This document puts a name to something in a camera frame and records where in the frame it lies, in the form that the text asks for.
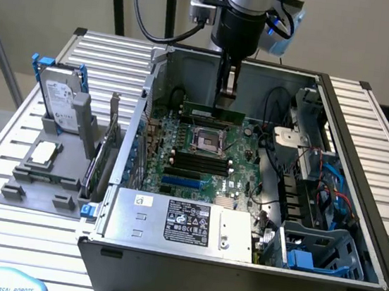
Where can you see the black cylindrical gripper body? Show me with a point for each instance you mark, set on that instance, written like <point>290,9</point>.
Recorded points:
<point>240,30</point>

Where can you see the green RAM stick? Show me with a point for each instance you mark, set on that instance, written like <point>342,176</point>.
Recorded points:
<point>198,111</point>

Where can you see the black RAM slot bank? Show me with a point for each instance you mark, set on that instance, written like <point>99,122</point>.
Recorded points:
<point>201,162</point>
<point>202,122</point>

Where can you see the green motherboard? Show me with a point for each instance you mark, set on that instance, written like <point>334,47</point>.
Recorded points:
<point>207,189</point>

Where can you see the blue expansion slot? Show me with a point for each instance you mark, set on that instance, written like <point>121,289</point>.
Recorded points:
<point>180,182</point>

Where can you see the green graphics card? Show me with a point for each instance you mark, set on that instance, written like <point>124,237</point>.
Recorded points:
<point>102,155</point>

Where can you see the silver power supply unit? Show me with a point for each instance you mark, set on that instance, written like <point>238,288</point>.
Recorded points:
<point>156,222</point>

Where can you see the grey blue disk bay cage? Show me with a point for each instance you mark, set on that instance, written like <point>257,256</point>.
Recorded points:
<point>320,249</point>

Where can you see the blue case latch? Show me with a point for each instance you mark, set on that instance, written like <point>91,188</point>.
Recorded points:
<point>88,210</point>

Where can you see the silver CPU chip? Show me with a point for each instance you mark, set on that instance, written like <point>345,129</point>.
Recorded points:
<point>46,152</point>

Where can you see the black open PC case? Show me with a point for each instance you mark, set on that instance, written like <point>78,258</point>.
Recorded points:
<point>234,285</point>

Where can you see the grey parts rack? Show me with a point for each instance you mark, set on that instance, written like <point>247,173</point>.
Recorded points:
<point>44,184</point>

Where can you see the grey metal pole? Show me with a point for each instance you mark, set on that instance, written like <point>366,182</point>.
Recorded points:
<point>3,54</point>

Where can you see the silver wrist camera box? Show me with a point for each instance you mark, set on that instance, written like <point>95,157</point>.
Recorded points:
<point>201,8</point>

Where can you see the CPU socket with metal frame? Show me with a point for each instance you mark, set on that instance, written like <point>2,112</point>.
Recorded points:
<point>205,140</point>

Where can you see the hard disk in blue bracket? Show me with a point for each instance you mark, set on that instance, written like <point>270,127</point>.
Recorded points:
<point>58,97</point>

